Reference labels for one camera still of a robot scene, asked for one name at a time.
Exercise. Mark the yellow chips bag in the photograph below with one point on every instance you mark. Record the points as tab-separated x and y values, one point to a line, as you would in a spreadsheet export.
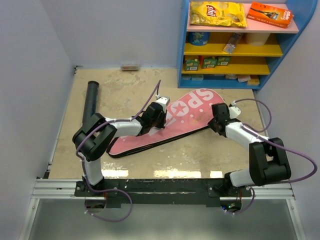
217	13

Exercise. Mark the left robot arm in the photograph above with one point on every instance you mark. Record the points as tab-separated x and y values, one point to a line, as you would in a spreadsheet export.
95	135

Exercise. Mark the green box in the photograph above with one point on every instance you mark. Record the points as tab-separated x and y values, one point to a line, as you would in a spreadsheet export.
223	60
191	64
209	63

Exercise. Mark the green box middle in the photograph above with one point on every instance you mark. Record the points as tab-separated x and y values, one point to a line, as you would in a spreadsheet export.
209	63

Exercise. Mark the black shuttlecock tube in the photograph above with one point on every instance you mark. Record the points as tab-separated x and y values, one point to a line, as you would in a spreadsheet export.
91	99

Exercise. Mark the orange razor box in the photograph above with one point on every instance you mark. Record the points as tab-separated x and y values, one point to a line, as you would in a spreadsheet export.
270	15

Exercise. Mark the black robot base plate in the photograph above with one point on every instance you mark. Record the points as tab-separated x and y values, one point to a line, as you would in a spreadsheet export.
210	192

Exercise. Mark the blue shelf unit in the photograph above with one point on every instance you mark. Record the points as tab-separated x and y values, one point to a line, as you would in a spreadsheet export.
250	67

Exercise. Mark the cream round container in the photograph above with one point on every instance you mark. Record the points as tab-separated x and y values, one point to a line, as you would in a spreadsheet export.
256	39

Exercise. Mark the green box right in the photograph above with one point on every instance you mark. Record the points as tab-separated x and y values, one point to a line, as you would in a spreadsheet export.
223	60

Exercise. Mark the blue round tin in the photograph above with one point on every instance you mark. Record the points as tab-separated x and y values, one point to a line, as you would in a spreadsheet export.
198	38

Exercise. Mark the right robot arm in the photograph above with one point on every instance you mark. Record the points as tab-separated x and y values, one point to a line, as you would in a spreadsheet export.
268	161

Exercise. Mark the pink racket bag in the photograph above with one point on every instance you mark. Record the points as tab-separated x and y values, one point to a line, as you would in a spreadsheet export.
185	116

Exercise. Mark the silver foil packet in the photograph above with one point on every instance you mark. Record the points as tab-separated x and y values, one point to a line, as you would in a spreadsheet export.
232	42

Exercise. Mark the green box left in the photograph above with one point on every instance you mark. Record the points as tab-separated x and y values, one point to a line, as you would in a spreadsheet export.
191	64

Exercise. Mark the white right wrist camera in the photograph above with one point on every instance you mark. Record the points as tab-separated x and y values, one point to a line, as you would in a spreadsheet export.
234	110

